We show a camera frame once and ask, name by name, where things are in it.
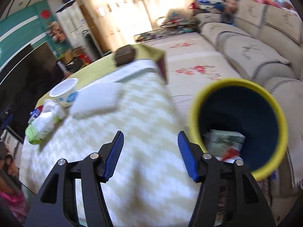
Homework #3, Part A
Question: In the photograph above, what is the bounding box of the hanging flower decoration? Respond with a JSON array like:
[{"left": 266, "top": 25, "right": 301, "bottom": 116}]
[{"left": 46, "top": 21, "right": 69, "bottom": 44}]

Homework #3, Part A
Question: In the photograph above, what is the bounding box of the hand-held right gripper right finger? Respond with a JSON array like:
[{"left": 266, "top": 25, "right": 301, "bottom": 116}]
[{"left": 177, "top": 131, "right": 276, "bottom": 227}]

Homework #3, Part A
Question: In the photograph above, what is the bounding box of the yellow-rimmed dark trash bin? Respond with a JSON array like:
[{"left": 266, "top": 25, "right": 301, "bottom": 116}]
[{"left": 187, "top": 78, "right": 289, "bottom": 181}]

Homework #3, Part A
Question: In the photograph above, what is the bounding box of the cream embroidered curtain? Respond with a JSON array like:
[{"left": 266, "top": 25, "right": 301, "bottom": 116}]
[
  {"left": 80, "top": 0, "right": 154, "bottom": 59},
  {"left": 142, "top": 0, "right": 213, "bottom": 31}
]

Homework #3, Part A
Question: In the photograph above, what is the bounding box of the red snack packet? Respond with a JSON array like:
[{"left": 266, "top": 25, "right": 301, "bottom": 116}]
[{"left": 221, "top": 147, "right": 243, "bottom": 162}]

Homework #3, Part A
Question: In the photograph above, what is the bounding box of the dark brown box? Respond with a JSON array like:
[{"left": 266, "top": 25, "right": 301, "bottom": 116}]
[{"left": 114, "top": 44, "right": 136, "bottom": 67}]

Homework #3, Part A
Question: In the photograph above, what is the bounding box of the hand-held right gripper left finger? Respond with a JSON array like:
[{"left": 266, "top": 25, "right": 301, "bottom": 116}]
[{"left": 25, "top": 131, "right": 125, "bottom": 227}]

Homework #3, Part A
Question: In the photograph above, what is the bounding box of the grey neck pillow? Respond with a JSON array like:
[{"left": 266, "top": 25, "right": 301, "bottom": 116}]
[{"left": 221, "top": 12, "right": 235, "bottom": 25}]

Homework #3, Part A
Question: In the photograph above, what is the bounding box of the white plastic package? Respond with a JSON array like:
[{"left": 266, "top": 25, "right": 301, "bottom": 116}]
[{"left": 70, "top": 83, "right": 125, "bottom": 120}]

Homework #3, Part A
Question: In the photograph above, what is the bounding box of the green patterned tablecloth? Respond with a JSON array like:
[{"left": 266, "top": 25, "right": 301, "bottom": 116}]
[{"left": 19, "top": 43, "right": 201, "bottom": 227}]

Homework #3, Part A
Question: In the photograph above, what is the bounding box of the blue red tissue pack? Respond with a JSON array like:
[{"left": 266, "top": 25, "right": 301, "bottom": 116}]
[{"left": 30, "top": 107, "right": 44, "bottom": 121}]

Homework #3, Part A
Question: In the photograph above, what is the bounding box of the pink patterned cloth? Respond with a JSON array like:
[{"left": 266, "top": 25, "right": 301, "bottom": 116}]
[{"left": 0, "top": 189, "right": 26, "bottom": 223}]

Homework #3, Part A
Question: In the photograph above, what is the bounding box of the large black television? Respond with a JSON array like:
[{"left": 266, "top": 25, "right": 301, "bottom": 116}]
[{"left": 0, "top": 40, "right": 63, "bottom": 142}]

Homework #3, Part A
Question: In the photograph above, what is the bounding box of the green white package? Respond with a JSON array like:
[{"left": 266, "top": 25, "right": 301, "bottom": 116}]
[{"left": 26, "top": 110, "right": 63, "bottom": 145}]

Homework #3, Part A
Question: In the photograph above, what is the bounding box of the black tower fan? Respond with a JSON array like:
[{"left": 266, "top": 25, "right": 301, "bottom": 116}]
[{"left": 82, "top": 30, "right": 98, "bottom": 62}]

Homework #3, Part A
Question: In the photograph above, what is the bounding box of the beige sofa with covers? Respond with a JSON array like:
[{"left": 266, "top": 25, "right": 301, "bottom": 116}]
[{"left": 195, "top": 0, "right": 303, "bottom": 187}]

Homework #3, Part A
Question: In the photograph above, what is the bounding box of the white bowl with blue label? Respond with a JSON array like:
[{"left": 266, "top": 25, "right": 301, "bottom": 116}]
[{"left": 49, "top": 78, "right": 79, "bottom": 108}]

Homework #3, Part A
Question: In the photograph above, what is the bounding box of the beige floral mat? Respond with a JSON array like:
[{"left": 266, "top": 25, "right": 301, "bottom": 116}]
[{"left": 137, "top": 32, "right": 244, "bottom": 128}]

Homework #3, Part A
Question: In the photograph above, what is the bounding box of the glass coffee table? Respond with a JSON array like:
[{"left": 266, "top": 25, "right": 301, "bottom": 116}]
[{"left": 134, "top": 27, "right": 199, "bottom": 43}]

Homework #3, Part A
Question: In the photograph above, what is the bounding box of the star patterned pillow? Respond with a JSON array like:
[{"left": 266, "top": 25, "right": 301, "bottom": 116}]
[{"left": 195, "top": 0, "right": 224, "bottom": 11}]

